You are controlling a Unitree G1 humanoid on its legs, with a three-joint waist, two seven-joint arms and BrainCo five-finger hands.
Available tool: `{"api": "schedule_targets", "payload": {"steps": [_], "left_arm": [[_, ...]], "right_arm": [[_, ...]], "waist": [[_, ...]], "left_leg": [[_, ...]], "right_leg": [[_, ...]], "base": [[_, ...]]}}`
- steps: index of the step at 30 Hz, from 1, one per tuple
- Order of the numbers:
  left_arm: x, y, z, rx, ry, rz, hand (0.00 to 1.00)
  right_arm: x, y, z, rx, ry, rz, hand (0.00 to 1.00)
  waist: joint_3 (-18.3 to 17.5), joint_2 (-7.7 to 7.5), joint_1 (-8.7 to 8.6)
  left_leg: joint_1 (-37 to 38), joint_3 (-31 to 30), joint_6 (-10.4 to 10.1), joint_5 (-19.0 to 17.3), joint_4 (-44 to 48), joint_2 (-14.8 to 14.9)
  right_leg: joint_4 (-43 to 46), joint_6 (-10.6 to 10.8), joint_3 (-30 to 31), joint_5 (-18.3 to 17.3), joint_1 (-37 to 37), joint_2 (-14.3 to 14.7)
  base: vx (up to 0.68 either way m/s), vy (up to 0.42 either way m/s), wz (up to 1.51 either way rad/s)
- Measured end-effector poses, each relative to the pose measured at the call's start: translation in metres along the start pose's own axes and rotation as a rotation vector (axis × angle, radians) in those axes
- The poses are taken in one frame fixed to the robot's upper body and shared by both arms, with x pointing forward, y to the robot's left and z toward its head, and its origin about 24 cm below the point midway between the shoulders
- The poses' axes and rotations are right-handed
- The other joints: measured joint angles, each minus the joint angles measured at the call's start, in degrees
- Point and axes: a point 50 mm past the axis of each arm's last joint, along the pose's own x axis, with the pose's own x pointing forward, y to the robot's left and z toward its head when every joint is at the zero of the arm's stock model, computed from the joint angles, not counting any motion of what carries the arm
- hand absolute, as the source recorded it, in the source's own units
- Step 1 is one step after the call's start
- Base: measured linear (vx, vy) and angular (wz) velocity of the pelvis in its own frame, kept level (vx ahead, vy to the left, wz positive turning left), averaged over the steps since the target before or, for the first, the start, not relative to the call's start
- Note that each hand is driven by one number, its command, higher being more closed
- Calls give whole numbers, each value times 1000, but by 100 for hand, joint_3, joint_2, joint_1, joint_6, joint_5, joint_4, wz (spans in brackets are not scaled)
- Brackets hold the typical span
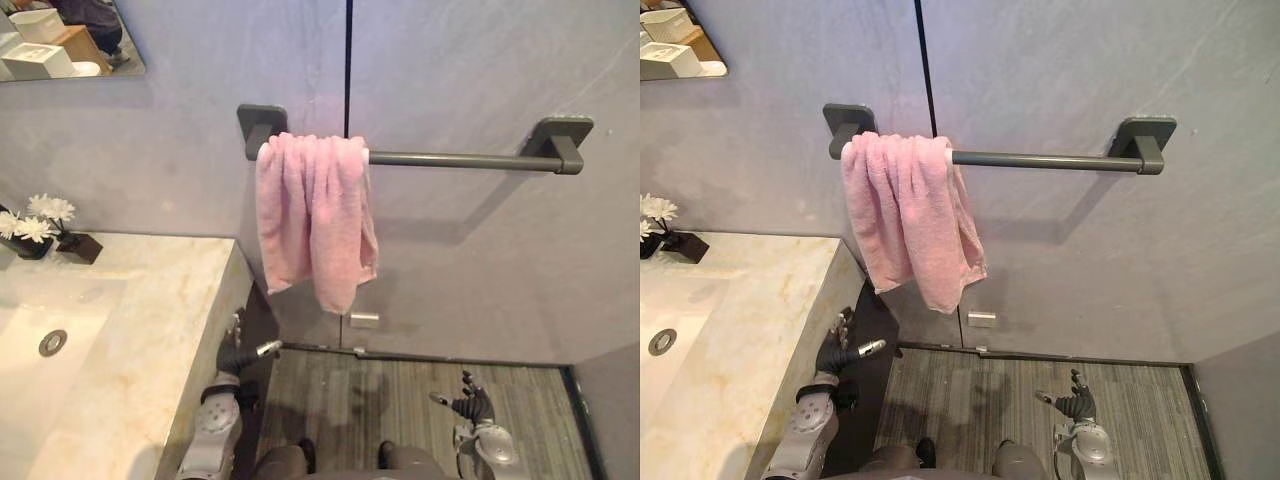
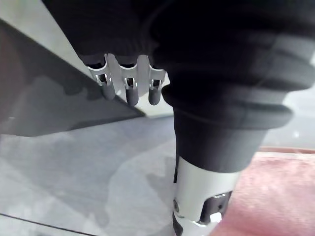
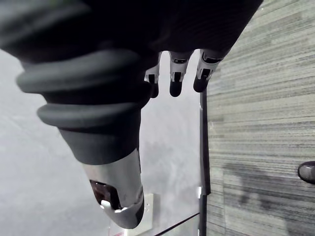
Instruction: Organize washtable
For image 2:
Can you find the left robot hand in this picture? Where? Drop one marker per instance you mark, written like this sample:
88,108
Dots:
201,73

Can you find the red floor mat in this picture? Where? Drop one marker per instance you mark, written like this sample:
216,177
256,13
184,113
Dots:
273,194

